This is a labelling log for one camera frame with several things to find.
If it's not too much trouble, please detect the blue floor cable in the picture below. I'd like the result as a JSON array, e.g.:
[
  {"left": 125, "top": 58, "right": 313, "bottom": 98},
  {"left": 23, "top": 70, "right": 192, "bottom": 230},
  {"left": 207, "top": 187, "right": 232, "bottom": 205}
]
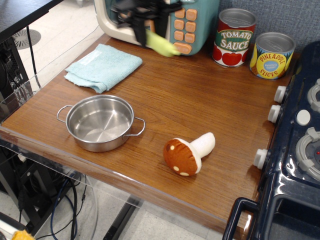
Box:
[{"left": 49, "top": 177, "right": 78, "bottom": 235}]

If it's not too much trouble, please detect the small steel pot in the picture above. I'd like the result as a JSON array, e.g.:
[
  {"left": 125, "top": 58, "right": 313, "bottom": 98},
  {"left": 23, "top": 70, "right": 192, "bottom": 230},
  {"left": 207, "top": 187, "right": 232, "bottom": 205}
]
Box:
[{"left": 56, "top": 94, "right": 146, "bottom": 153}]

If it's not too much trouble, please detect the pineapple slices can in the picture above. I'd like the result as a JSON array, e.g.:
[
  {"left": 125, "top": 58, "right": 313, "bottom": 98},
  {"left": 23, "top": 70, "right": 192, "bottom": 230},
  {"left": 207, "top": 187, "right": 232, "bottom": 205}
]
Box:
[{"left": 249, "top": 32, "right": 296, "bottom": 80}]

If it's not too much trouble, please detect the black side desk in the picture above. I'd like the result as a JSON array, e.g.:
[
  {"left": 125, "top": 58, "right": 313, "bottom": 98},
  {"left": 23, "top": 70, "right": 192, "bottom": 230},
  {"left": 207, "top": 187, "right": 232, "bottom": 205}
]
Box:
[{"left": 0, "top": 0, "right": 61, "bottom": 100}]

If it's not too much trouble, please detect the yellow handled metal spoon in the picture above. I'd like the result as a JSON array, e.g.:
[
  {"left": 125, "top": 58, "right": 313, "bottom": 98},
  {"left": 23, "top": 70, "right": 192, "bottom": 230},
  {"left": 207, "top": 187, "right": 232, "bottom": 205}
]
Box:
[{"left": 146, "top": 29, "right": 181, "bottom": 58}]

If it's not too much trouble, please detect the toy teal microwave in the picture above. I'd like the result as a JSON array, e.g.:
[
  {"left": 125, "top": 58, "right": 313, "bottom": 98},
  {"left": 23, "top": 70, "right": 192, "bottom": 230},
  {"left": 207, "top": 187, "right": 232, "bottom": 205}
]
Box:
[{"left": 94, "top": 0, "right": 220, "bottom": 56}]

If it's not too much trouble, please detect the plush brown mushroom toy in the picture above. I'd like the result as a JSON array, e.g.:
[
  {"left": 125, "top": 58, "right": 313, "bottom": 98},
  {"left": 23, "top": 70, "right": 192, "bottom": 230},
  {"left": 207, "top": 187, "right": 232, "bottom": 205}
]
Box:
[{"left": 163, "top": 132, "right": 216, "bottom": 177}]

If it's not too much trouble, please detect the black metal table leg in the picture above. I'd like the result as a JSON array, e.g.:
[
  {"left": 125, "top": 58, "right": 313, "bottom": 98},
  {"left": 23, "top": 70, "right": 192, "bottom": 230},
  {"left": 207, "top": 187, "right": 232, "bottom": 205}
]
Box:
[{"left": 103, "top": 195, "right": 143, "bottom": 240}]

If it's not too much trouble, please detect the tomato sauce can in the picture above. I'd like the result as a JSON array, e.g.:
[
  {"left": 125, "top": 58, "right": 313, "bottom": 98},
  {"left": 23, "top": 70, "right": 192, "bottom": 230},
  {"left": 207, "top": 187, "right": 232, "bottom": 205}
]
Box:
[{"left": 212, "top": 8, "right": 257, "bottom": 67}]

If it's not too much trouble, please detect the dark blue toy stove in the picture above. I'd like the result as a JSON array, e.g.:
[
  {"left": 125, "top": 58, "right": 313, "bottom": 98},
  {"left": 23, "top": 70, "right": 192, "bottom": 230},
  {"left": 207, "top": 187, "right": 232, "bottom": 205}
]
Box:
[{"left": 223, "top": 41, "right": 320, "bottom": 240}]

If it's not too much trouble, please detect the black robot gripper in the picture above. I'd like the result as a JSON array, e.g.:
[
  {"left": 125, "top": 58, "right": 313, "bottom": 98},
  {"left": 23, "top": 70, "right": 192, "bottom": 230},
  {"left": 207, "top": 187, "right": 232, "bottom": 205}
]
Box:
[{"left": 109, "top": 0, "right": 182, "bottom": 48}]

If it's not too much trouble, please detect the light blue towel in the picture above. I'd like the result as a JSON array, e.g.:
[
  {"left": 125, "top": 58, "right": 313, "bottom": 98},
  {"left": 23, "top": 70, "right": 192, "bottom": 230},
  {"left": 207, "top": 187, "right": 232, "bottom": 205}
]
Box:
[{"left": 64, "top": 44, "right": 143, "bottom": 94}]

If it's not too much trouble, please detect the yellow object at corner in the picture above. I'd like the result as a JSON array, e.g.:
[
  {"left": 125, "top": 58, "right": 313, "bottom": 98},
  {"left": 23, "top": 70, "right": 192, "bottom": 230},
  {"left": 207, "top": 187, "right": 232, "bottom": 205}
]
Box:
[{"left": 11, "top": 230, "right": 35, "bottom": 240}]

